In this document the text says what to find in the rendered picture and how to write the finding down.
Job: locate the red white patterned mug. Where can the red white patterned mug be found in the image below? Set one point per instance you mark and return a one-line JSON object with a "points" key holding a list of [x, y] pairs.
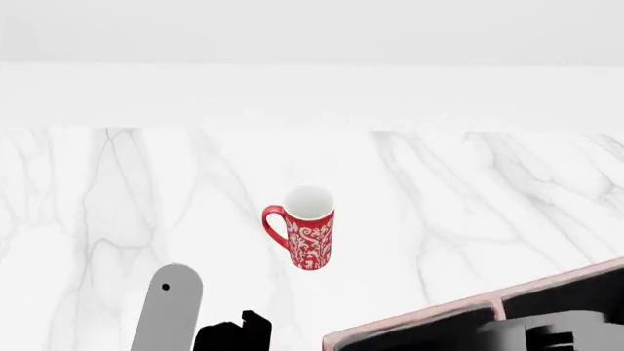
{"points": [[310, 241]]}

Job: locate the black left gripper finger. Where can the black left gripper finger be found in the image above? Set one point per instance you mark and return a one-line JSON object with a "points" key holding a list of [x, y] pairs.
{"points": [[257, 332]]}

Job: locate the pink caddy with black compartments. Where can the pink caddy with black compartments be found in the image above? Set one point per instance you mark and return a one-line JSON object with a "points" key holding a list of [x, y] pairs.
{"points": [[439, 314]]}

